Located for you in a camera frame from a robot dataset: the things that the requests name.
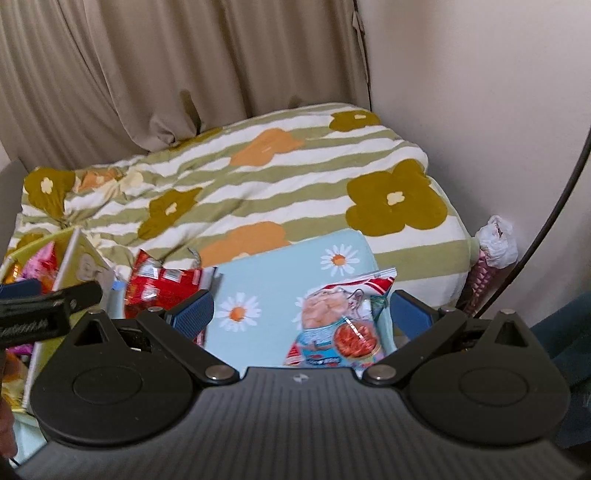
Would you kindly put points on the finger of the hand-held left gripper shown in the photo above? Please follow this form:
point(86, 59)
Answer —
point(21, 288)
point(81, 295)

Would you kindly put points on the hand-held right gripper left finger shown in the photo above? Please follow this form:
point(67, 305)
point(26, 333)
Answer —
point(191, 314)

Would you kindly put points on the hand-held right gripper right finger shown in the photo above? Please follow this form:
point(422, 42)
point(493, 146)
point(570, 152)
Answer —
point(408, 314)

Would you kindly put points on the gold snack packet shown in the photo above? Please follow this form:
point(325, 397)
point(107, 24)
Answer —
point(13, 272)

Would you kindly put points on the yellow-green cardboard box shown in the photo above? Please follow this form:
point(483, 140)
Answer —
point(78, 272)

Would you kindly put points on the pink striped snack packet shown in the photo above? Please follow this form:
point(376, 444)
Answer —
point(44, 267)

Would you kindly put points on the blue kimchi snack packet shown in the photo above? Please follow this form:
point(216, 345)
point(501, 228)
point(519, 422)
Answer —
point(337, 314)

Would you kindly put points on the person's left hand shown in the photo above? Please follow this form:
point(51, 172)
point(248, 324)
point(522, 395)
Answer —
point(6, 431)

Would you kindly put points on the red snack packet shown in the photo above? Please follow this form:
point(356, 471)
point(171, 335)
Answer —
point(157, 281)

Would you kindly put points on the pink knitted item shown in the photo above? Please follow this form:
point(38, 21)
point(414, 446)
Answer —
point(480, 286)

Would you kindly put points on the grey bed headboard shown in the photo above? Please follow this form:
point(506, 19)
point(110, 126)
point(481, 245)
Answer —
point(9, 198)

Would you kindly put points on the light blue daisy bedsheet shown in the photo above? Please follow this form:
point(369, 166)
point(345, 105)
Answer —
point(277, 277)

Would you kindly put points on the white plastic bag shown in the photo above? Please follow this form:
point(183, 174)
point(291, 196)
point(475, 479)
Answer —
point(496, 244)

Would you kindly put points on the green striped floral quilt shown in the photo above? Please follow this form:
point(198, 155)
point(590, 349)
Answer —
point(277, 194)

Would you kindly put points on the dark blue cloth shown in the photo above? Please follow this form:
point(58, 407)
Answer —
point(568, 332)

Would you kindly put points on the beige curtain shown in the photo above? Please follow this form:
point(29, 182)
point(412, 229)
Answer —
point(138, 69)

